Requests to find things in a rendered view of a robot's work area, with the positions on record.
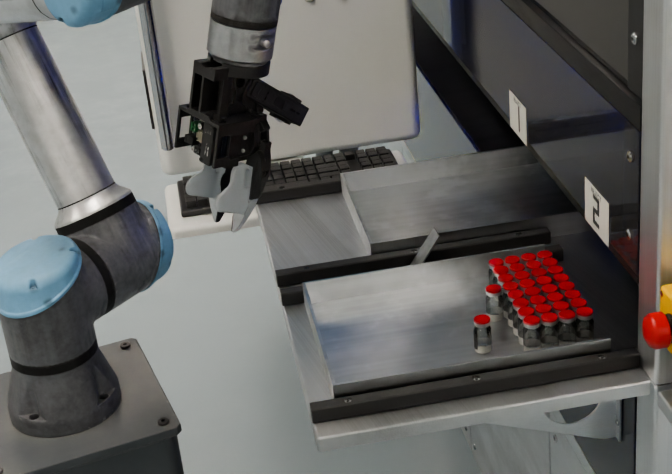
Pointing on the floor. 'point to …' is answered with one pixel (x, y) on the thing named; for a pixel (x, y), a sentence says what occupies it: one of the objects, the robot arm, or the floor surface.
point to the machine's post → (655, 217)
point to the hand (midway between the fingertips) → (231, 215)
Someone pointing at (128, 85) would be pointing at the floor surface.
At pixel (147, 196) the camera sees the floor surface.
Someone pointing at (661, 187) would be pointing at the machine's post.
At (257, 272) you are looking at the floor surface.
